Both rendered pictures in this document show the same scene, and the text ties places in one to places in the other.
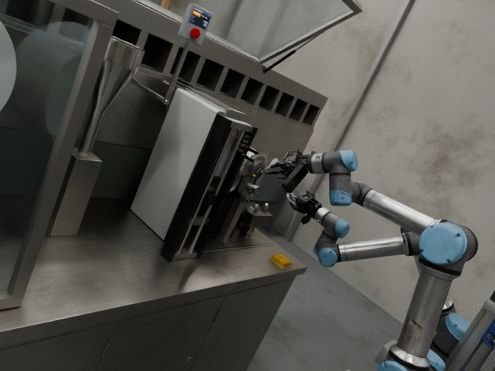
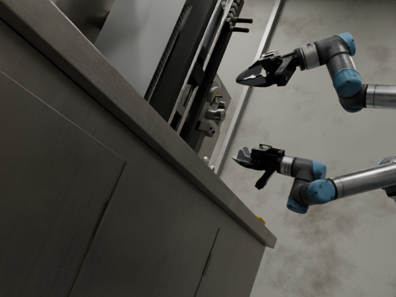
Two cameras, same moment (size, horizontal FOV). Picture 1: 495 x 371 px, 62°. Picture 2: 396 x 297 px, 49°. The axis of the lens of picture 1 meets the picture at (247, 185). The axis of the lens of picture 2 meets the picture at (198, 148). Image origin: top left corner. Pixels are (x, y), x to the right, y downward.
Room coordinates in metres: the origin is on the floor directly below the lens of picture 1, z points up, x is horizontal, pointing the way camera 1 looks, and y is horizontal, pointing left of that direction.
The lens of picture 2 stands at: (0.34, 0.18, 0.70)
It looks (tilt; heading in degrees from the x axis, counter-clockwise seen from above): 14 degrees up; 352
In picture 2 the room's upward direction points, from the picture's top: 21 degrees clockwise
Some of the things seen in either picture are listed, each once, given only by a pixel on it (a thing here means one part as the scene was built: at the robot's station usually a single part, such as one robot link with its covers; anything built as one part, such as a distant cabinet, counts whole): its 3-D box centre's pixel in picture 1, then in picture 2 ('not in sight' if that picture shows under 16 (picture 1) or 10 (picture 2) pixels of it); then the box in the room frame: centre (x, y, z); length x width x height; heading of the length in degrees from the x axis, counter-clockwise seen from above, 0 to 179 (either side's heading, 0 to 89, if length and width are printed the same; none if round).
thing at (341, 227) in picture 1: (335, 225); (308, 171); (1.77, -0.43, 1.16); 0.11 x 0.08 x 0.09; 50
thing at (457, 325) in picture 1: (454, 333); not in sight; (1.63, -1.04, 0.98); 0.13 x 0.12 x 0.14; 178
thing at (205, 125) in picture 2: (237, 211); (197, 147); (1.69, -0.01, 1.05); 0.06 x 0.05 x 0.31; 55
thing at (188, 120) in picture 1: (167, 160); (115, 58); (1.56, 0.32, 1.17); 0.34 x 0.05 x 0.54; 55
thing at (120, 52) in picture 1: (118, 51); not in sight; (1.21, 0.50, 1.50); 0.14 x 0.14 x 0.06
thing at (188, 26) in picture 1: (196, 24); not in sight; (1.30, 0.34, 1.66); 0.07 x 0.07 x 0.10; 30
